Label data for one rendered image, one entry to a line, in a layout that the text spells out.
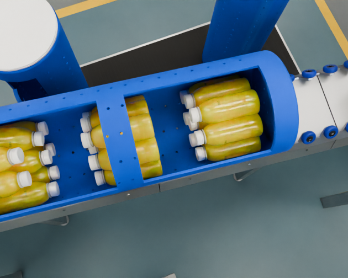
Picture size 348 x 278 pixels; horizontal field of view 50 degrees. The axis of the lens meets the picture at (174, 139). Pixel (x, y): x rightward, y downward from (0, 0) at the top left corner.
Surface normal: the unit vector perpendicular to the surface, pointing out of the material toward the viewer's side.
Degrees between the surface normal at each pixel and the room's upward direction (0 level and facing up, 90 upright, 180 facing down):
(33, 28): 0
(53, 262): 0
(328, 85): 0
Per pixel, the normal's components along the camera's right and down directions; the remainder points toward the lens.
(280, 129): 0.22, 0.49
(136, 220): 0.05, -0.25
